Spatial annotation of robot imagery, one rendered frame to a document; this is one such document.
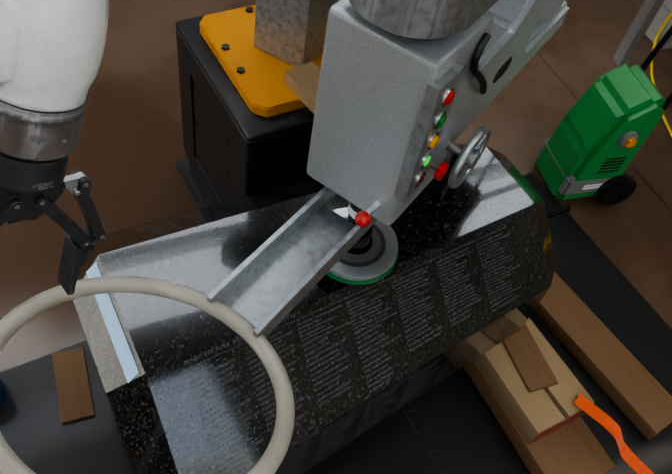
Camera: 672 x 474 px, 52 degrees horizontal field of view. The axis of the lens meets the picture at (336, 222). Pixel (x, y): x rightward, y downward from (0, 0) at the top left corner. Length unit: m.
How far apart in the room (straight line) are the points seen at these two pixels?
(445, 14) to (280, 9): 1.14
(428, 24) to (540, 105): 2.59
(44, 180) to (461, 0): 0.65
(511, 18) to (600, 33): 2.82
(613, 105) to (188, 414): 2.07
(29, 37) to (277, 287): 0.83
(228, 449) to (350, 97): 0.85
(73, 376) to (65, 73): 1.88
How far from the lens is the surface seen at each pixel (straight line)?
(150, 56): 3.51
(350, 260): 1.63
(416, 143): 1.20
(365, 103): 1.23
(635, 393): 2.70
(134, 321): 1.61
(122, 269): 1.68
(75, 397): 2.43
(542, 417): 2.37
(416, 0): 1.05
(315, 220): 1.45
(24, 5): 0.62
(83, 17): 0.63
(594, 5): 4.54
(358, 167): 1.33
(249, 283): 1.34
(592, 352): 2.71
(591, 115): 3.02
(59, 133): 0.69
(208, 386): 1.59
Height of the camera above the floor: 2.21
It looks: 52 degrees down
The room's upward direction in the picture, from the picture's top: 12 degrees clockwise
